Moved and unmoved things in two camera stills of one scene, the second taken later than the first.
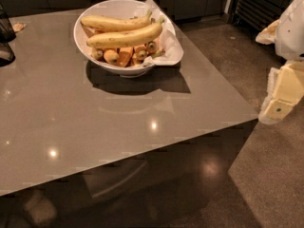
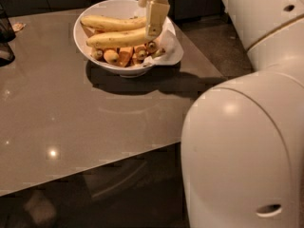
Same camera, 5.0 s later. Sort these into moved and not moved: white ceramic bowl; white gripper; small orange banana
Moved: white gripper
Not moved: small orange banana; white ceramic bowl
